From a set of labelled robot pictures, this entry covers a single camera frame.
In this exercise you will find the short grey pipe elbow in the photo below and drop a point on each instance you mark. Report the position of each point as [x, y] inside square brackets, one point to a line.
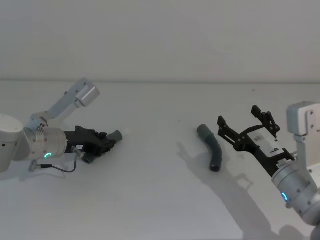
[116, 135]

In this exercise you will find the long bent grey pipe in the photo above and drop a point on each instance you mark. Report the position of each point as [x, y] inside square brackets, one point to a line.
[213, 145]

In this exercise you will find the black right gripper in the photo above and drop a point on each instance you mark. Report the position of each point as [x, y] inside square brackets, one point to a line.
[262, 145]

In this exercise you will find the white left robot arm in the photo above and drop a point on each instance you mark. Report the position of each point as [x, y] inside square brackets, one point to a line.
[47, 142]

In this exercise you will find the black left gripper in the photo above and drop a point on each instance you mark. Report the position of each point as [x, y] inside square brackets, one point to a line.
[83, 140]

